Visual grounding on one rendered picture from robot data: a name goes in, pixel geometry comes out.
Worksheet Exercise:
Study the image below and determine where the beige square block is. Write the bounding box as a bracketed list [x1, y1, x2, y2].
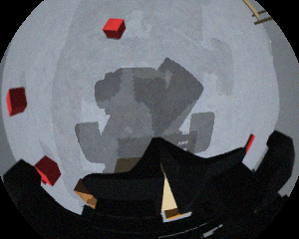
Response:
[114, 156, 177, 211]

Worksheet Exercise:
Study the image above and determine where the orange long bar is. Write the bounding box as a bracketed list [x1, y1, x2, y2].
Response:
[164, 207, 182, 219]

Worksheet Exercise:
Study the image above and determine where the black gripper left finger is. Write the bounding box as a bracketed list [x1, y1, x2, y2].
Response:
[82, 138, 164, 215]

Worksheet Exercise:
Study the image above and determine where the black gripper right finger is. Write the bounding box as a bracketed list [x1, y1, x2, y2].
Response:
[157, 136, 248, 215]

